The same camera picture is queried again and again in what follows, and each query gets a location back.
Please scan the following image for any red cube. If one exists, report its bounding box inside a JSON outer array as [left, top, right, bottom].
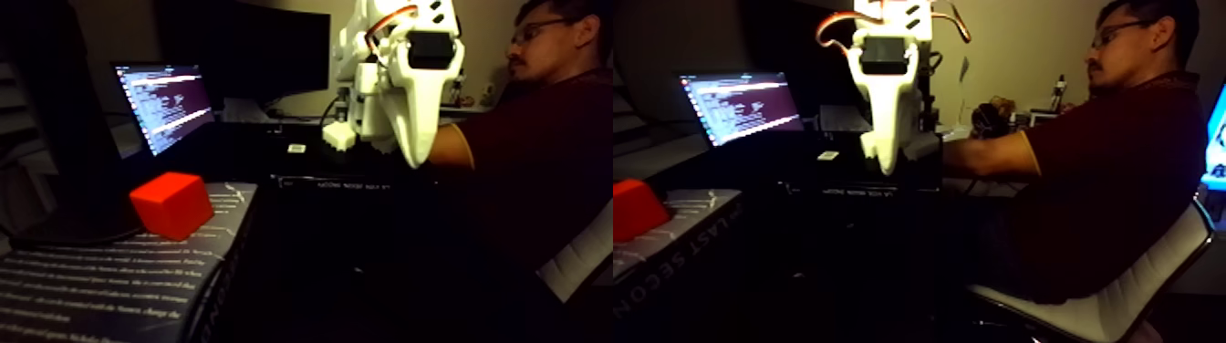
[[129, 171, 217, 243], [613, 178, 673, 244]]

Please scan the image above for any black flat monitor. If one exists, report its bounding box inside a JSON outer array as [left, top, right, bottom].
[[156, 0, 333, 105], [739, 0, 854, 76]]

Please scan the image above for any large dark monitor with stand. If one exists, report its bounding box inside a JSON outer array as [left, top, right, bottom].
[[0, 0, 183, 248]]

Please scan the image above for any open laptop lit screen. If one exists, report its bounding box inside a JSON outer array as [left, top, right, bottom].
[[112, 63, 218, 159], [678, 71, 807, 151]]

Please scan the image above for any person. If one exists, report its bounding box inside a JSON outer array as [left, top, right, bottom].
[[426, 0, 614, 276], [943, 0, 1211, 307]]

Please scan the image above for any dark leader arm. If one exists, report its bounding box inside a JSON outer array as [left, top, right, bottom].
[[970, 96, 1014, 145]]

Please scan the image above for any person's hand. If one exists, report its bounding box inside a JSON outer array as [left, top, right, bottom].
[[971, 99, 1013, 141]]

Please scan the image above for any grey book white lettering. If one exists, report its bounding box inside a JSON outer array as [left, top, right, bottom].
[[613, 188, 744, 323], [0, 182, 261, 343]]

